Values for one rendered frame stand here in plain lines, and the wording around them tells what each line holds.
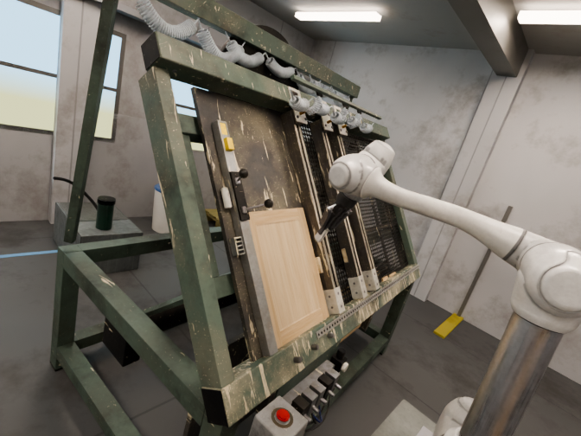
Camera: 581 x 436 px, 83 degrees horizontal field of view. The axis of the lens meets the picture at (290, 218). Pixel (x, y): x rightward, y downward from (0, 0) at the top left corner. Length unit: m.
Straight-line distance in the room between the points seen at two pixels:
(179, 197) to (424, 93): 4.18
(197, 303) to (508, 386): 0.88
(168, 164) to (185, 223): 0.21
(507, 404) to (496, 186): 3.68
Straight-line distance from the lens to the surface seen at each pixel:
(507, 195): 4.51
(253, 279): 1.29
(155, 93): 1.29
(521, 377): 0.98
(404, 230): 2.92
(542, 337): 0.95
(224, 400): 1.20
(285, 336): 1.44
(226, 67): 1.50
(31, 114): 4.25
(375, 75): 5.34
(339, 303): 1.71
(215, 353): 1.15
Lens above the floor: 1.75
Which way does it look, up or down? 16 degrees down
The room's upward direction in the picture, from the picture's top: 16 degrees clockwise
